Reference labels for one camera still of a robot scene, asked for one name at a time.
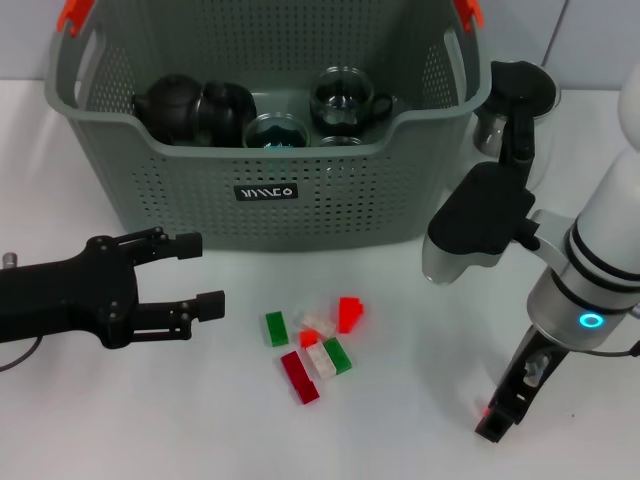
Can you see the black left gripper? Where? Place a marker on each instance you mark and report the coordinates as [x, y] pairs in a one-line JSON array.
[[65, 295]]

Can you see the small orange toy brick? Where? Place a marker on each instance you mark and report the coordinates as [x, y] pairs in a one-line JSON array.
[[307, 339], [484, 410]]

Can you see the orange wedge toy brick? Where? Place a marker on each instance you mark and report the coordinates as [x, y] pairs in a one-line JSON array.
[[350, 315]]

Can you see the green toy brick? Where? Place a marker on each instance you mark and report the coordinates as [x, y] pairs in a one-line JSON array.
[[340, 356], [276, 328]]

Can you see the white translucent toy brick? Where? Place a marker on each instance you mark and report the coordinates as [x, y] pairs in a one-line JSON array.
[[320, 362], [320, 324]]

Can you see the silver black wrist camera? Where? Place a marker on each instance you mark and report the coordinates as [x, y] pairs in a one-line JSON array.
[[475, 220]]

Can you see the dark red toy brick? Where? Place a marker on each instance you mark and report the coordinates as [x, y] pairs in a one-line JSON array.
[[300, 377]]

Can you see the grey perforated storage basket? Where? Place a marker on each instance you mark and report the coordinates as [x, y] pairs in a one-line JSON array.
[[350, 200]]

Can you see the black clay teapot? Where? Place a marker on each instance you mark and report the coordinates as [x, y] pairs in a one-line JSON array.
[[170, 107]]

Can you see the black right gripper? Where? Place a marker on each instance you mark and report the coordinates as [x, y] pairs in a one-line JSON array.
[[520, 385]]

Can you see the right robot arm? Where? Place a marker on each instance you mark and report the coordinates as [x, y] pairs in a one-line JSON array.
[[600, 250]]

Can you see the glass teacup with black holder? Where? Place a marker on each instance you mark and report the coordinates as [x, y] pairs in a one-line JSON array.
[[227, 112], [339, 142], [340, 107], [277, 131]]

